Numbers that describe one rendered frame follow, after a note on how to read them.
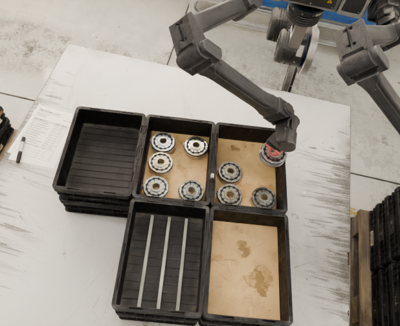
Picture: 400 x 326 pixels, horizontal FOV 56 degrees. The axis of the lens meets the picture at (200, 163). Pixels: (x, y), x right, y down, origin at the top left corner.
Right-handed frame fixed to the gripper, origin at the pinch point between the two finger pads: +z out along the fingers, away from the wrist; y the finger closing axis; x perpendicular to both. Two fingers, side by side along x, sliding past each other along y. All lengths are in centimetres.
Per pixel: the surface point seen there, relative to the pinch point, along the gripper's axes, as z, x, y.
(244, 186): 22.2, 1.7, -8.2
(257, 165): 22.1, 4.3, 3.8
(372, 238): 84, -63, 56
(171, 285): 23, -5, -59
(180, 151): 23.3, 32.9, -15.4
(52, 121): 38, 92, -43
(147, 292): 23, -1, -66
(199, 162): 23.0, 23.3, -13.4
